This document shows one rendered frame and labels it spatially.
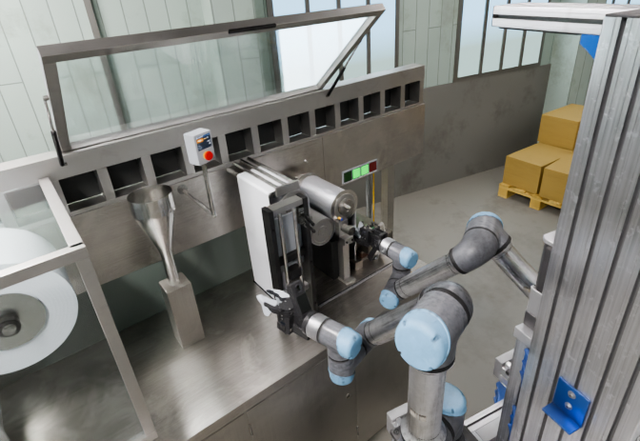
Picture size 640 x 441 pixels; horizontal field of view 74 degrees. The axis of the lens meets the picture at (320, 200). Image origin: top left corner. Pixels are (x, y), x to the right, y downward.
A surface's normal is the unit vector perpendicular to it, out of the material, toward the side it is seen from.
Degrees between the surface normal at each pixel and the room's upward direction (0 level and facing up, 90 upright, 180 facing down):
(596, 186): 90
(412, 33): 90
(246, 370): 0
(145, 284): 90
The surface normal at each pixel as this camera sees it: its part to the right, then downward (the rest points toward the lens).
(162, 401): -0.07, -0.88
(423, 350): -0.63, 0.28
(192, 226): 0.61, 0.33
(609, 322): -0.90, 0.26
